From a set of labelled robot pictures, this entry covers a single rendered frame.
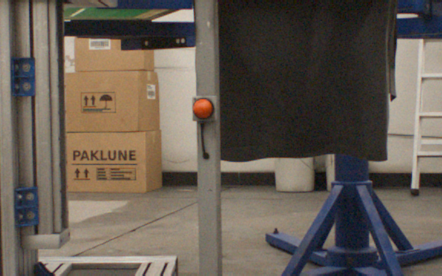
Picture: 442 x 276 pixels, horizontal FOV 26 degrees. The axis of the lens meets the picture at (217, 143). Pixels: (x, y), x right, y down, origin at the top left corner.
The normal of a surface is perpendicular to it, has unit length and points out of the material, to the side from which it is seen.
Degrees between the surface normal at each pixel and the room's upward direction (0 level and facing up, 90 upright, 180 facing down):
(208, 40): 90
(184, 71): 90
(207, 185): 93
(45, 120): 90
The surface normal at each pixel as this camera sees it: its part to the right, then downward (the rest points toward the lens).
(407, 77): -0.24, 0.05
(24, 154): -0.03, 0.05
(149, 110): 0.95, 0.01
